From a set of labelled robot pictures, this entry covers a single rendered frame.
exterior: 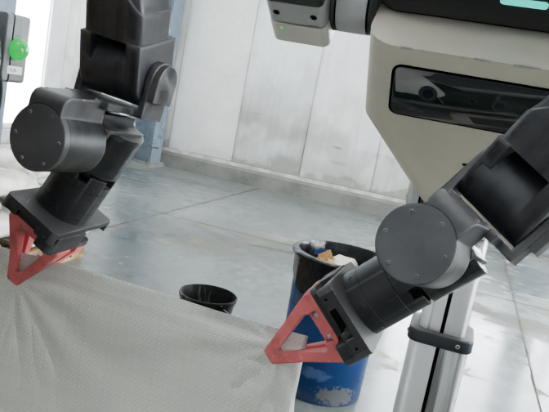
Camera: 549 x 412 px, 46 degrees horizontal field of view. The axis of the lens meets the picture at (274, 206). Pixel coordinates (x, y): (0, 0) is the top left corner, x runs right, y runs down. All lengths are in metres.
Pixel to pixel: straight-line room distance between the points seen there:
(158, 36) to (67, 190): 0.17
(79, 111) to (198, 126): 8.78
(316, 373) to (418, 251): 2.47
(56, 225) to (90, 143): 0.10
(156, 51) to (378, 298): 0.30
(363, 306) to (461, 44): 0.47
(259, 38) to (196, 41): 0.93
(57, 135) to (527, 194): 0.37
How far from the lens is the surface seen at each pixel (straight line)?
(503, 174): 0.52
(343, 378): 2.94
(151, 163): 9.26
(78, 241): 0.67
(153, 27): 0.61
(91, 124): 0.59
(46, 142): 0.57
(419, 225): 0.46
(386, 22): 0.94
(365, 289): 0.54
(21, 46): 0.94
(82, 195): 0.64
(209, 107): 9.28
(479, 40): 0.92
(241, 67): 9.15
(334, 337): 0.55
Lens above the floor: 1.29
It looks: 10 degrees down
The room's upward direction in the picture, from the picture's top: 11 degrees clockwise
